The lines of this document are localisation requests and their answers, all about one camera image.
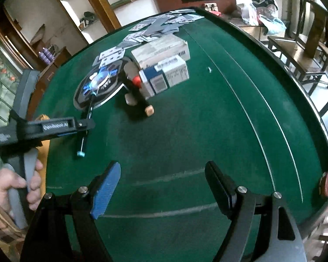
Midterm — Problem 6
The wooden cabinet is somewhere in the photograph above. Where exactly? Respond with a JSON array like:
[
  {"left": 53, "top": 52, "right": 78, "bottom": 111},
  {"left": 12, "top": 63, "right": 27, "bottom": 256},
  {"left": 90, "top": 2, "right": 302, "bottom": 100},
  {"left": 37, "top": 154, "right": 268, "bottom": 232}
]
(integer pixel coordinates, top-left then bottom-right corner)
[{"left": 34, "top": 46, "right": 73, "bottom": 88}]

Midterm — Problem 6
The wooden chair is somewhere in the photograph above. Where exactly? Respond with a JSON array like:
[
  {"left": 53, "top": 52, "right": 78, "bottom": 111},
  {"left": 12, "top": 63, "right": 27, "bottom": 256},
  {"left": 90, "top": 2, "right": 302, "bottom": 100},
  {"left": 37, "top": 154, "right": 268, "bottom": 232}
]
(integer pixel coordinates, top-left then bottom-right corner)
[{"left": 267, "top": 0, "right": 328, "bottom": 88}]

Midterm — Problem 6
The small blue and white carton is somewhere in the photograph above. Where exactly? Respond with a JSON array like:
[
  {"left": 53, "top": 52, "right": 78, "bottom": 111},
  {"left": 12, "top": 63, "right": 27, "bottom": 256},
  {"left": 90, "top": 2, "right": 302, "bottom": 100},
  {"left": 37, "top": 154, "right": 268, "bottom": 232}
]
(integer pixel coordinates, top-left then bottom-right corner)
[{"left": 139, "top": 56, "right": 190, "bottom": 98}]

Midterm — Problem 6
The flower wall picture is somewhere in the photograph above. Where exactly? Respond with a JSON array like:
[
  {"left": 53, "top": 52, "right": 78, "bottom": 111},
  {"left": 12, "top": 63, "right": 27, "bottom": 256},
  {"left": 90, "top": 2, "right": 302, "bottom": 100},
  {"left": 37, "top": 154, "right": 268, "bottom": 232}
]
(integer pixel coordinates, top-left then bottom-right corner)
[{"left": 0, "top": 57, "right": 20, "bottom": 170}]

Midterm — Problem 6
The person's left forearm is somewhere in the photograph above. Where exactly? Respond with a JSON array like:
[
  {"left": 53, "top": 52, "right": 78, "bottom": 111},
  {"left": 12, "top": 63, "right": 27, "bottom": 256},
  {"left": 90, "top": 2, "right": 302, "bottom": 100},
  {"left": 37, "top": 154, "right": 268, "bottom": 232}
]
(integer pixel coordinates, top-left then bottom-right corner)
[{"left": 0, "top": 196, "right": 29, "bottom": 253}]

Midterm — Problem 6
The thin rod with teal tip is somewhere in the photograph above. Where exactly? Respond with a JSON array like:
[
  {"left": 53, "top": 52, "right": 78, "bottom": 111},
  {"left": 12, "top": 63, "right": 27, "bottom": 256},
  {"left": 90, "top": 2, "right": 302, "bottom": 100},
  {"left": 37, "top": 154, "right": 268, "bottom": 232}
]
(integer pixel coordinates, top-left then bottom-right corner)
[{"left": 77, "top": 93, "right": 97, "bottom": 159}]

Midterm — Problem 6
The large white carton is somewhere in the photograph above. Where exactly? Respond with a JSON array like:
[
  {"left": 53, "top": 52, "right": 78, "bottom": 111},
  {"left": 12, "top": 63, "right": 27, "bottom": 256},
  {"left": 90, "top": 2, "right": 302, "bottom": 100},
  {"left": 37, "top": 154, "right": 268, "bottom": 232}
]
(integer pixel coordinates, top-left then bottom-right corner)
[{"left": 131, "top": 34, "right": 191, "bottom": 69}]

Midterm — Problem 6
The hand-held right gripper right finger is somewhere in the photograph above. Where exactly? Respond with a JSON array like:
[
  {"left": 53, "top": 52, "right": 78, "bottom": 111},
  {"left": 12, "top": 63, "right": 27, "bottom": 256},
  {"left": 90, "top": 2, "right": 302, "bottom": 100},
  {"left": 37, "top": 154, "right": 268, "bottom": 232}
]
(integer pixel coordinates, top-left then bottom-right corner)
[{"left": 205, "top": 161, "right": 308, "bottom": 262}]

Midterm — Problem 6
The person's left hand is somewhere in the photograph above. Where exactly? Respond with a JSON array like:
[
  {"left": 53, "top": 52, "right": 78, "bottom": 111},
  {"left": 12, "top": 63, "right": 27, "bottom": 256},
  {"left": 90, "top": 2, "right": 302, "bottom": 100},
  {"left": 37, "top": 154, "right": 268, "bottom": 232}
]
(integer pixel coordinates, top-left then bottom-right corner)
[{"left": 0, "top": 160, "right": 44, "bottom": 213}]

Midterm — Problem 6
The cardboard box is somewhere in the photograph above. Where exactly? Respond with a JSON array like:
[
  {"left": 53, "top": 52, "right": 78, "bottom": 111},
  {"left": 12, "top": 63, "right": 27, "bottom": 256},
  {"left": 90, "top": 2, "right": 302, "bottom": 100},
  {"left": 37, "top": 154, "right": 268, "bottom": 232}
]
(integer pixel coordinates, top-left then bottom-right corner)
[{"left": 33, "top": 114, "right": 51, "bottom": 197}]

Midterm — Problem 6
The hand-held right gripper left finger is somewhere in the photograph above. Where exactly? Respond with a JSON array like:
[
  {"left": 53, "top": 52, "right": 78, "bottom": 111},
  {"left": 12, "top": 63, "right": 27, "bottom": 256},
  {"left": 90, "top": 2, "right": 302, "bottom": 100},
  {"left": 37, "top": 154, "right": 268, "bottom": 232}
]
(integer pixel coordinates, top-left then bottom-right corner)
[{"left": 20, "top": 162, "right": 121, "bottom": 262}]

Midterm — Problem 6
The dark green shelf item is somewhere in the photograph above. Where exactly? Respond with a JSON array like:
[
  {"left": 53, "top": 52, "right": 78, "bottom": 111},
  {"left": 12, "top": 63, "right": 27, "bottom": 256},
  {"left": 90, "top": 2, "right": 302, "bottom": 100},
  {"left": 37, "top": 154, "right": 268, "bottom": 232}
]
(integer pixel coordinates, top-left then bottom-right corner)
[{"left": 79, "top": 11, "right": 99, "bottom": 29}]

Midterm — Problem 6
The black round printed mat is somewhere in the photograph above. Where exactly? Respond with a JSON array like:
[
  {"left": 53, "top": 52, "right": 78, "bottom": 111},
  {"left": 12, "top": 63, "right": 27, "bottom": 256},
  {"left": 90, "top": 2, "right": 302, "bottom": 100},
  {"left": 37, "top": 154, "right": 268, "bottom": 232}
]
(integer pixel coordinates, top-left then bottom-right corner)
[{"left": 72, "top": 57, "right": 133, "bottom": 111}]

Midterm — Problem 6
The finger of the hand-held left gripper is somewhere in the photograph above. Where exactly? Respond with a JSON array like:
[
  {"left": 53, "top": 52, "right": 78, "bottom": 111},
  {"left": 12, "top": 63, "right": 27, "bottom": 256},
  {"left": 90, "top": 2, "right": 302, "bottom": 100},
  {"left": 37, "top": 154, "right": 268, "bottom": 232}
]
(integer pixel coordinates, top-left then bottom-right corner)
[{"left": 57, "top": 117, "right": 96, "bottom": 138}]

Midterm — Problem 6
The heap of plastic bags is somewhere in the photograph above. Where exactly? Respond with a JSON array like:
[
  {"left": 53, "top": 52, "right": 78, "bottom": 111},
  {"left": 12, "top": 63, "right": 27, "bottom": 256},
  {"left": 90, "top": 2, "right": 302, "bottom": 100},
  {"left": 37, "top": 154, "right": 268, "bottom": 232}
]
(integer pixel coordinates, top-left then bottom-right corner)
[{"left": 241, "top": 0, "right": 287, "bottom": 35}]

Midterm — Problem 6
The pile of playing cards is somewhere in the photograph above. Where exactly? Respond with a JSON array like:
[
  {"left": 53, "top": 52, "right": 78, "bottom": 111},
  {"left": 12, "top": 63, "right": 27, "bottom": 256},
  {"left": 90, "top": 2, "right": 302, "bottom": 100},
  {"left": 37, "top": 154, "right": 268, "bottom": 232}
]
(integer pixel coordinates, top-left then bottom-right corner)
[{"left": 92, "top": 9, "right": 205, "bottom": 67}]

